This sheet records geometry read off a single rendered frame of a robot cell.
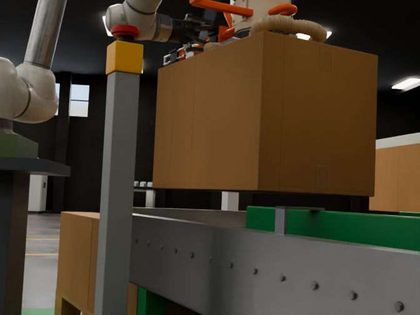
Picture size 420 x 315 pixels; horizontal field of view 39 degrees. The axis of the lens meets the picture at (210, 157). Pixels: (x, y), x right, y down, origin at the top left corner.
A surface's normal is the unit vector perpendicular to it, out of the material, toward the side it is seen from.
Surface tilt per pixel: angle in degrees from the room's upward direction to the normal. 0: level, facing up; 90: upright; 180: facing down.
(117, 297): 90
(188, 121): 90
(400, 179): 90
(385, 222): 90
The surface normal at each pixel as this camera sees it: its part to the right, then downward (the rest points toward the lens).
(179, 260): -0.89, -0.07
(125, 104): 0.45, -0.04
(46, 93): 0.91, 0.15
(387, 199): -0.97, -0.06
